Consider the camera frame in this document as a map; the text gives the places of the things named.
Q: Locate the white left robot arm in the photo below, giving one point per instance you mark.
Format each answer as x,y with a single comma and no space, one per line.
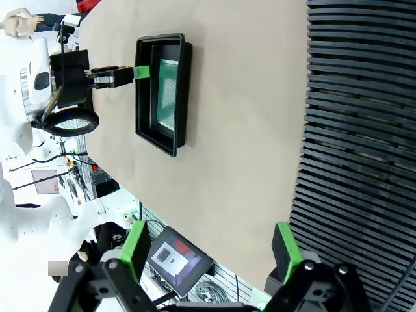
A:
13,107

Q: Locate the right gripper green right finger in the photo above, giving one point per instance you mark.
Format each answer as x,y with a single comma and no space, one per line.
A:
287,250

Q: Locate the black slotted PCB rack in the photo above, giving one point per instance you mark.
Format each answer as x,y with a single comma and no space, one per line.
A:
357,130

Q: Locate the person in red jacket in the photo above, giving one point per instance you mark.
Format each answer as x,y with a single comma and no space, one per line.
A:
87,4

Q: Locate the small white box device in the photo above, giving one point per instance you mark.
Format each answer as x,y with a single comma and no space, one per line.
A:
70,20

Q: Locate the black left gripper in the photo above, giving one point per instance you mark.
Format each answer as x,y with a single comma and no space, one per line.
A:
71,83

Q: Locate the black equipment box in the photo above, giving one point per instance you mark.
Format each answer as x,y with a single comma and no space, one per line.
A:
104,185

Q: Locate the green perforated circuit board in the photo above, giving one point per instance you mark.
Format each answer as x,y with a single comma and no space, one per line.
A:
167,97

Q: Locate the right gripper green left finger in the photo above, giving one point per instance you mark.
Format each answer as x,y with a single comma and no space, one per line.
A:
130,247

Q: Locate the person in black clothes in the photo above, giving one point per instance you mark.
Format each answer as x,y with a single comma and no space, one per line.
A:
100,240

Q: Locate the black ESD tray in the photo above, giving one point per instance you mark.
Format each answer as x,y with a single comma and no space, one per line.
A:
144,107

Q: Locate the small black display screen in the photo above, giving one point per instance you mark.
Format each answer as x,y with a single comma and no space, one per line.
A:
175,260

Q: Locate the person right hand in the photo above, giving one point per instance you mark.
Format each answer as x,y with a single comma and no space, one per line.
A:
19,23

